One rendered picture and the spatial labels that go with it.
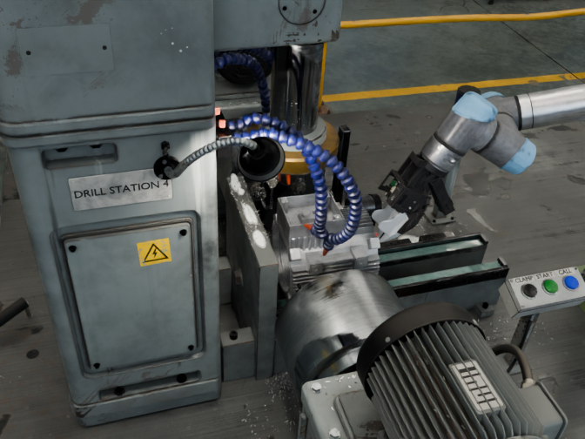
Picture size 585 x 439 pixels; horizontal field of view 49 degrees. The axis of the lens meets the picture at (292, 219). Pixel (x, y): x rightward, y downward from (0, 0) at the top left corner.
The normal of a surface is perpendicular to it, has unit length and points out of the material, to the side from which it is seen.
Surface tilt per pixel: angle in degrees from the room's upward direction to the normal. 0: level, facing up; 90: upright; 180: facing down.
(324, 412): 0
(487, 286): 90
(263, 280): 90
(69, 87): 90
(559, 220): 0
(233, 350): 90
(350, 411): 0
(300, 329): 54
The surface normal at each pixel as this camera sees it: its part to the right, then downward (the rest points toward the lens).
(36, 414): 0.05, -0.78
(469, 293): 0.29, 0.61
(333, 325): -0.34, -0.65
